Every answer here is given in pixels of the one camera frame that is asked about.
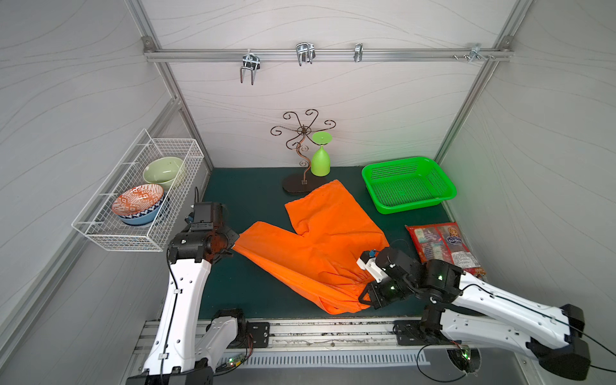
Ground orange shorts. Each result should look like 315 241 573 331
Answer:
234 180 389 315

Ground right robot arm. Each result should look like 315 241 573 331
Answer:
357 247 591 381

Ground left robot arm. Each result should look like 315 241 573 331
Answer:
126 225 242 384

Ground red snack bag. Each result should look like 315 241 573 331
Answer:
405 222 486 278

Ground orange patterned bowl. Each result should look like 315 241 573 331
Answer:
111 184 165 226

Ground pale green bowl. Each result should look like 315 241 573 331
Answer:
142 157 186 193

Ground green plastic basket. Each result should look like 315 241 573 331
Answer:
362 157 457 215

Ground brown metal cup stand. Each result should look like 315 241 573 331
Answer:
269 108 337 195

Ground green plastic goblet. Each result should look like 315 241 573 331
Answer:
311 132 333 177

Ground left metal hook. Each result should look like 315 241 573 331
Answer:
240 53 261 85

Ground metal hook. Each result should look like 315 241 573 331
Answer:
295 43 316 67
240 53 261 85

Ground middle metal hook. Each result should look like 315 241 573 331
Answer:
295 43 316 67

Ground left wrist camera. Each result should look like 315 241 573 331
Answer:
189 202 225 232

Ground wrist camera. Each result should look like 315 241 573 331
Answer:
189 202 225 232
357 250 389 283

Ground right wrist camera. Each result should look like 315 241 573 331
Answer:
357 250 389 283

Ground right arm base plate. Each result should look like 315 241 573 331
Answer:
392 320 432 347

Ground white wire wall basket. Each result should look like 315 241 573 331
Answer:
72 130 204 252

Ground right base black cable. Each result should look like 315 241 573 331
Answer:
415 342 475 383

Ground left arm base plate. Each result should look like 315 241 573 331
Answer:
233 321 270 349

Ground aluminium front rail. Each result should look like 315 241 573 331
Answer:
134 314 529 355

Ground aluminium rail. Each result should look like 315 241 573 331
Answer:
144 47 514 64
134 314 529 355

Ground left base cable bundle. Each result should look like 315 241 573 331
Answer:
211 334 255 377

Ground aluminium top rail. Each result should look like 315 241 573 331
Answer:
144 47 514 64

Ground small metal bracket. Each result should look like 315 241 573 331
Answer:
354 43 364 63

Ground right metal hook bracket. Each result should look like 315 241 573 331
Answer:
452 43 491 64

